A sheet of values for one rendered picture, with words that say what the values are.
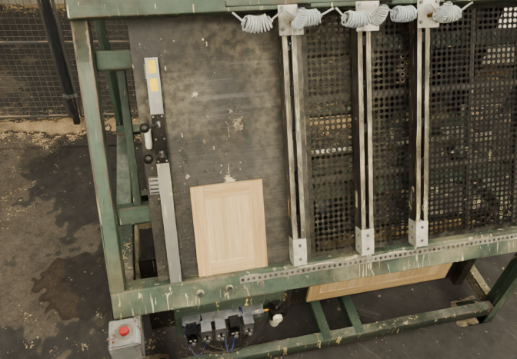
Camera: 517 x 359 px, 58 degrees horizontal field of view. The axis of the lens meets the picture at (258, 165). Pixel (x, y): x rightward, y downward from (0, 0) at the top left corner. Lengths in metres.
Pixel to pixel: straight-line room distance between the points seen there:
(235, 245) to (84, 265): 1.53
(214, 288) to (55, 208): 1.96
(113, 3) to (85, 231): 2.08
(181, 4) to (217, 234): 0.95
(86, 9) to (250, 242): 1.15
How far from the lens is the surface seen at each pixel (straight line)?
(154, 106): 1.89
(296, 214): 2.05
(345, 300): 2.96
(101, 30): 2.57
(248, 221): 2.05
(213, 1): 1.86
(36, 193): 3.96
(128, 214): 2.06
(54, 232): 3.63
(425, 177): 2.26
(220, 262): 2.09
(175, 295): 2.10
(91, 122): 1.90
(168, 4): 1.85
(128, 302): 2.11
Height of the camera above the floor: 2.63
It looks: 42 degrees down
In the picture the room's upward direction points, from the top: 4 degrees clockwise
